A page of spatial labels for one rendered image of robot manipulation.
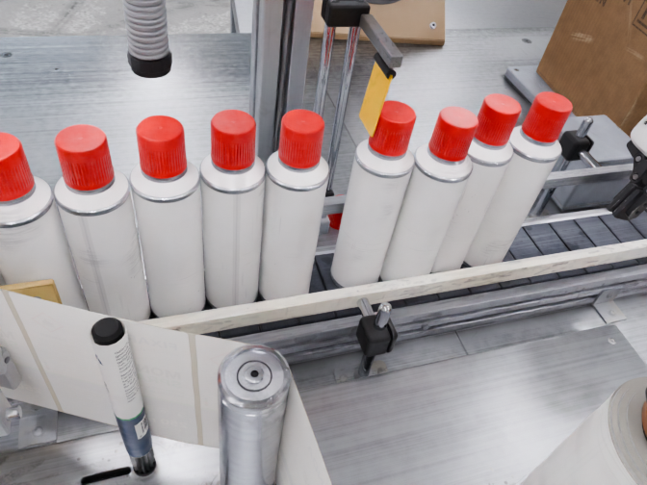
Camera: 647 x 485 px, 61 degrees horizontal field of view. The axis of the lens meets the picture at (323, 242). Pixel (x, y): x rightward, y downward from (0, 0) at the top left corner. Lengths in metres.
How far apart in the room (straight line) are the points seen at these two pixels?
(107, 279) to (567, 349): 0.44
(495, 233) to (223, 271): 0.28
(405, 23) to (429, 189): 0.72
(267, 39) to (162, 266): 0.22
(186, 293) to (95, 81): 0.53
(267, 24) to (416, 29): 0.69
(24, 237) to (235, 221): 0.15
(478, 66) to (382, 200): 0.70
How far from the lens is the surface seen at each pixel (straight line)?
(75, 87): 0.96
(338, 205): 0.54
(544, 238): 0.72
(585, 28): 1.05
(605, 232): 0.77
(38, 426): 0.56
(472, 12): 1.38
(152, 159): 0.41
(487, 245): 0.61
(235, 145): 0.41
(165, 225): 0.44
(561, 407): 0.57
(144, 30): 0.46
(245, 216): 0.45
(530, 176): 0.55
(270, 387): 0.29
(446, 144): 0.47
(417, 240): 0.52
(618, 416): 0.35
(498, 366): 0.57
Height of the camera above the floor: 1.32
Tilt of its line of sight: 46 degrees down
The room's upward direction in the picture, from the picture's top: 10 degrees clockwise
